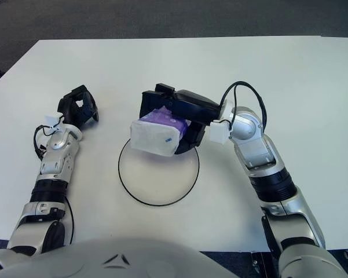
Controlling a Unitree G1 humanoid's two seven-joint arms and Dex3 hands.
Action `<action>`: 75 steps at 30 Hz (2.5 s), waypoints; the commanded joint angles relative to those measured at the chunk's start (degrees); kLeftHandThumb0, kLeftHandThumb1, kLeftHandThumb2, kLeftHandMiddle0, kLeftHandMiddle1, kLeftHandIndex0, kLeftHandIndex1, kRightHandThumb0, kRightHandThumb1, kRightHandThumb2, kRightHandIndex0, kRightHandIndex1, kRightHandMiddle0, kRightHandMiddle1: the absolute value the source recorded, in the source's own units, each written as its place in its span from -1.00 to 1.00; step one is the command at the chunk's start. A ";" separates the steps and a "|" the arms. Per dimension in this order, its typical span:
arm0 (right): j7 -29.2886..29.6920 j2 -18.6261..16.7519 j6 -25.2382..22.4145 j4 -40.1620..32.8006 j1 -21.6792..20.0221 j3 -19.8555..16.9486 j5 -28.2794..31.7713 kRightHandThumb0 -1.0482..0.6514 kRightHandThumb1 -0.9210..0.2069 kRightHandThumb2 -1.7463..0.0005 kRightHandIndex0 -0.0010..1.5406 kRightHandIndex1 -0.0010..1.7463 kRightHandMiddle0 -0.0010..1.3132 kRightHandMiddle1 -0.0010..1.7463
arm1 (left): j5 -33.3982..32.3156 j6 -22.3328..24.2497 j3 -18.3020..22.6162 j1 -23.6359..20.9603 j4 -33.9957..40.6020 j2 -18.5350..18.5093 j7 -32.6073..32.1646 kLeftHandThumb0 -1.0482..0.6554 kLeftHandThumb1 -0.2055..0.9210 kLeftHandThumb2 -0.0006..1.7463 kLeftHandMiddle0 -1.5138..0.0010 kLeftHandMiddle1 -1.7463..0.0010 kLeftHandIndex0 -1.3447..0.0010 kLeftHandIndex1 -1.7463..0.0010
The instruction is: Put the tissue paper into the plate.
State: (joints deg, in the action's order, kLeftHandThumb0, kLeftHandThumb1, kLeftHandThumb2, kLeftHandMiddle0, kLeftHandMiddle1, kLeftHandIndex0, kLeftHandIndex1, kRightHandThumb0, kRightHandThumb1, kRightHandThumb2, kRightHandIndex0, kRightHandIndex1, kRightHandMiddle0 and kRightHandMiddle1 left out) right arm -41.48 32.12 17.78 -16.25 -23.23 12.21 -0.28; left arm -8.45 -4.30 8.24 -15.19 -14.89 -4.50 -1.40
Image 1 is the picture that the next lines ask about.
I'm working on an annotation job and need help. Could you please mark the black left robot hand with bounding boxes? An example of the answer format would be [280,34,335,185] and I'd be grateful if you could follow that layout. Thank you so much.
[57,85,100,130]

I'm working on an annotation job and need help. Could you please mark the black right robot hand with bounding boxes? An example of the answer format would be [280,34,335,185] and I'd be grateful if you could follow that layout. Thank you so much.
[140,83,222,156]

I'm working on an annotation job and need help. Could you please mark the purple tissue paper pack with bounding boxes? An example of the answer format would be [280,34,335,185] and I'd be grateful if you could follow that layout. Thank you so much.
[129,105,192,157]

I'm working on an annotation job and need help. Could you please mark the white plate with black rim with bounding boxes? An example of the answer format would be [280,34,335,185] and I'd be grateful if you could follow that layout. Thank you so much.
[118,138,201,207]

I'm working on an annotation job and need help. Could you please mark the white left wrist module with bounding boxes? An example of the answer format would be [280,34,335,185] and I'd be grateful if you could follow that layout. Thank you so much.
[45,115,63,128]

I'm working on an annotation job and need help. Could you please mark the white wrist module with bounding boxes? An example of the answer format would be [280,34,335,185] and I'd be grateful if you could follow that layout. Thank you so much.
[45,115,63,128]
[210,120,231,145]

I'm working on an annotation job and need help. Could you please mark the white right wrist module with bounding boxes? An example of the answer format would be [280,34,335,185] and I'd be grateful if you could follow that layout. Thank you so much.
[210,120,231,145]

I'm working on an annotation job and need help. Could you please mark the grey robot torso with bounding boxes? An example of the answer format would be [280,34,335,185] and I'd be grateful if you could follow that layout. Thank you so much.
[0,236,241,278]

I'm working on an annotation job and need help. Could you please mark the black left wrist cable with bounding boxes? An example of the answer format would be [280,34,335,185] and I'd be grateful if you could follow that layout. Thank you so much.
[33,117,66,159]

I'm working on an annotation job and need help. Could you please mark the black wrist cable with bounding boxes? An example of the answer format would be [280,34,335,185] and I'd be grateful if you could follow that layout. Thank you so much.
[33,117,66,159]
[219,81,268,137]

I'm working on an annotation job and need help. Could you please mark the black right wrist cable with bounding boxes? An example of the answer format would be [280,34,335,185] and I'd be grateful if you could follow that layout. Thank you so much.
[219,81,268,137]

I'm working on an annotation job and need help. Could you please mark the thin black left elbow cable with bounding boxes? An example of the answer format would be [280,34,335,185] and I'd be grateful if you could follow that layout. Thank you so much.
[64,199,75,244]

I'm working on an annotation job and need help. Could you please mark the black table frame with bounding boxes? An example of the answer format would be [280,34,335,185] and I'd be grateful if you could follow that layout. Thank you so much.
[250,251,280,278]

